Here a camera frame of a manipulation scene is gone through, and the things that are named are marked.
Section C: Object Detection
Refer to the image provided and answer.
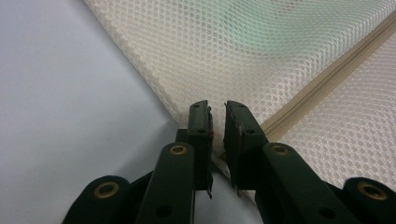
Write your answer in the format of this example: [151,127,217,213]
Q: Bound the light blue table mat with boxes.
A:
[0,0,265,224]

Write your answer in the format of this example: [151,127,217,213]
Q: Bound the green garment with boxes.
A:
[214,0,347,62]

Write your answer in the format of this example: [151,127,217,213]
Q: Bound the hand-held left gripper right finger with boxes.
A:
[222,99,269,198]

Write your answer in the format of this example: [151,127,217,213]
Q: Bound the cream mesh laundry bag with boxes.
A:
[82,0,396,203]

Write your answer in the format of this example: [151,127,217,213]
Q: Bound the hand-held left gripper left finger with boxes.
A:
[175,99,215,200]

